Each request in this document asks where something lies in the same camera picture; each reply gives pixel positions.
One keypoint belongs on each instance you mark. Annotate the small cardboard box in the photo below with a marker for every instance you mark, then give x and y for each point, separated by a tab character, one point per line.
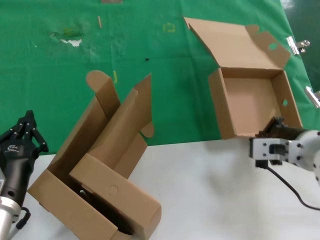
250	105

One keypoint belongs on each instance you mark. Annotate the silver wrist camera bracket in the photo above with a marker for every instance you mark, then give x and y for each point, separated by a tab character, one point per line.
260	147
2	181

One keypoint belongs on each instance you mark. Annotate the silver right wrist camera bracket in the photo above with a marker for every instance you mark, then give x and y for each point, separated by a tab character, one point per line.
260	147

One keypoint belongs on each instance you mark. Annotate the large open cardboard box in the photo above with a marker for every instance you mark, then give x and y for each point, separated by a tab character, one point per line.
75	140

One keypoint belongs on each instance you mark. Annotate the green table cloth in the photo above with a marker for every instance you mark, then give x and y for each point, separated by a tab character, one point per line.
175	75

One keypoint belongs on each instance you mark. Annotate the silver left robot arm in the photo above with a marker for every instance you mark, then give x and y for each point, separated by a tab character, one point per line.
6	217

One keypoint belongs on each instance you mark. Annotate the long wooden stick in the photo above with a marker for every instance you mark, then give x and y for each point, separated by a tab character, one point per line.
99	22

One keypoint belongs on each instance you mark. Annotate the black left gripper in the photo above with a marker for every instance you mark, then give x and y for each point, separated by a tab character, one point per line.
17	162

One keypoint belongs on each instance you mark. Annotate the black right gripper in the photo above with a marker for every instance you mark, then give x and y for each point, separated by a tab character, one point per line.
287	131

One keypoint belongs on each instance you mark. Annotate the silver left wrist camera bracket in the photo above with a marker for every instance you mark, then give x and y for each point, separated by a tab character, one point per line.
2	181

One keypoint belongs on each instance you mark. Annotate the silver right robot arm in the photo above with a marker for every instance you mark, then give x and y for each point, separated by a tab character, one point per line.
307	150

